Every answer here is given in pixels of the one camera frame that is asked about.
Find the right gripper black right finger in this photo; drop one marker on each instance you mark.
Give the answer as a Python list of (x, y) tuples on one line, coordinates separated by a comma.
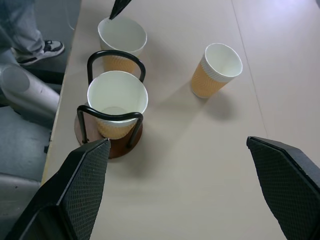
[(287, 180)]

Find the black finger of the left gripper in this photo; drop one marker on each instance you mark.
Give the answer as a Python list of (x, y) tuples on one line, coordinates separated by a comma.
[(119, 7)]

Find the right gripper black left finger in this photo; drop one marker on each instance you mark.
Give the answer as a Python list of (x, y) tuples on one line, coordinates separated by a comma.
[(80, 190)]

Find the orange white ribbed paper cup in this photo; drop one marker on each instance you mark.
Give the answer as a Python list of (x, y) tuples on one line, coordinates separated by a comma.
[(207, 80), (122, 35), (117, 92)]

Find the black and white sneaker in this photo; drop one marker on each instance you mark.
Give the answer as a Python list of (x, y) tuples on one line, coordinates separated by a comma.
[(45, 51)]

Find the person's leg in blue jeans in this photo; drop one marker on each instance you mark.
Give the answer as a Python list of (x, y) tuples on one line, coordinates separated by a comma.
[(22, 27)]

